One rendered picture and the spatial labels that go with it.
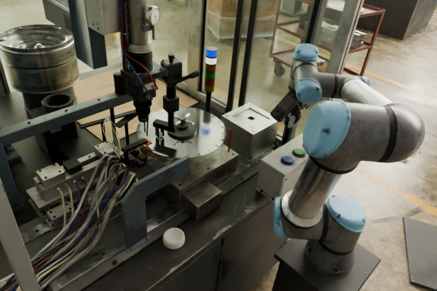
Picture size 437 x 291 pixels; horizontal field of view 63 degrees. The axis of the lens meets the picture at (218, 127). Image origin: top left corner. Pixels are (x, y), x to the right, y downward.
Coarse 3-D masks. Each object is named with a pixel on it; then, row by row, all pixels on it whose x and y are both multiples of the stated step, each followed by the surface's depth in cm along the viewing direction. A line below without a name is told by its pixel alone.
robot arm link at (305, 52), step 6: (300, 48) 111; (306, 48) 111; (312, 48) 111; (294, 54) 112; (300, 54) 109; (306, 54) 109; (312, 54) 109; (318, 54) 111; (294, 60) 113; (300, 60) 110; (306, 60) 109; (312, 60) 110; (294, 66) 112
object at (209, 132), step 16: (160, 112) 140; (176, 112) 141; (192, 112) 142; (208, 112) 143; (208, 128) 133; (224, 128) 134; (160, 144) 123; (176, 144) 124; (192, 144) 124; (208, 144) 125
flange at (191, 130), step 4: (176, 120) 134; (188, 120) 135; (188, 124) 130; (180, 128) 128; (184, 128) 128; (188, 128) 130; (192, 128) 131; (196, 128) 131; (168, 132) 128; (176, 132) 128; (180, 132) 128; (184, 132) 128; (188, 132) 128; (192, 132) 129; (176, 136) 127; (180, 136) 126; (184, 136) 126; (188, 136) 127
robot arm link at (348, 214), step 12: (324, 204) 103; (336, 204) 102; (348, 204) 103; (324, 216) 100; (336, 216) 99; (348, 216) 98; (360, 216) 100; (324, 228) 99; (336, 228) 99; (348, 228) 98; (360, 228) 99; (324, 240) 102; (336, 240) 101; (348, 240) 101
